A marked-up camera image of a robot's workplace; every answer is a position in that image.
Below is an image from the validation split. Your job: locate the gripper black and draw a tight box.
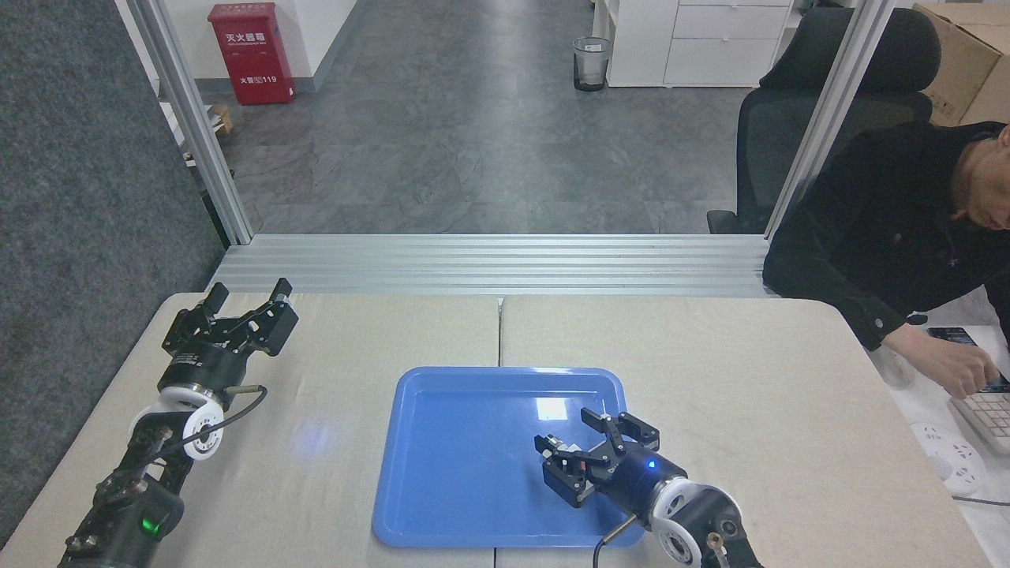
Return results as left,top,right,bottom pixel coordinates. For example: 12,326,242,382
158,277,300,406
533,406,687,518

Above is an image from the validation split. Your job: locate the black smartphone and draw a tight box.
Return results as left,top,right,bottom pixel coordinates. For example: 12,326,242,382
927,326,1010,394

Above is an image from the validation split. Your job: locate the blue plastic tray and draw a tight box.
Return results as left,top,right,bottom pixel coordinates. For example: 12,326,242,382
372,366,648,549

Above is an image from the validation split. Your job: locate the person's hand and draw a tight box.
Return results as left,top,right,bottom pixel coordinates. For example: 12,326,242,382
919,336,1002,401

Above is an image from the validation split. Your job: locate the grey felt partition panel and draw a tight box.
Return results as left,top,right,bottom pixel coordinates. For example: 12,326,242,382
0,0,230,547

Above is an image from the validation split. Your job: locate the red fire extinguisher box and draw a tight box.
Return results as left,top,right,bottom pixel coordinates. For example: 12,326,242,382
208,2,297,107

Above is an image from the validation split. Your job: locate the white computer mouse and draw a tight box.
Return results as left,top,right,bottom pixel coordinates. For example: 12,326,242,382
872,347,916,389

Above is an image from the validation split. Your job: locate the white power strip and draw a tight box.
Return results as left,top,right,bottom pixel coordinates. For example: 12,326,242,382
907,422,987,498

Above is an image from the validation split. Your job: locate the person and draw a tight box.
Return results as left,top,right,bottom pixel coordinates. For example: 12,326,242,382
761,118,1010,365

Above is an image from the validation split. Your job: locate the black office chair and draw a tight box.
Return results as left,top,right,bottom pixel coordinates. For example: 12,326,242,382
706,6,942,235

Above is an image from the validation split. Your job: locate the white keyboard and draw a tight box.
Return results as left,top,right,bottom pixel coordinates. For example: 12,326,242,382
949,388,1010,457

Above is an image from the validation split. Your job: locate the white drawer cabinet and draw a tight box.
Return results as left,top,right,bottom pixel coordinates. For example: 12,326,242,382
592,0,798,88

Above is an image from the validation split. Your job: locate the brown cardboard box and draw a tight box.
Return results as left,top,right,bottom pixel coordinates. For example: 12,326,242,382
911,2,1010,129

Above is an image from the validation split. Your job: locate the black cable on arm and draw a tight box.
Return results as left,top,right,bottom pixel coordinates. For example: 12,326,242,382
592,514,642,568
154,383,269,460

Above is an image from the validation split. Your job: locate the silver aluminium post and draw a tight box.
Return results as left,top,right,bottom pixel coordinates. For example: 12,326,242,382
126,0,255,245
764,0,900,234

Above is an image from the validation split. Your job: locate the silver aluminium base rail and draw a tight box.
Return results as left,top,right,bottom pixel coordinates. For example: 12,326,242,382
207,234,787,299

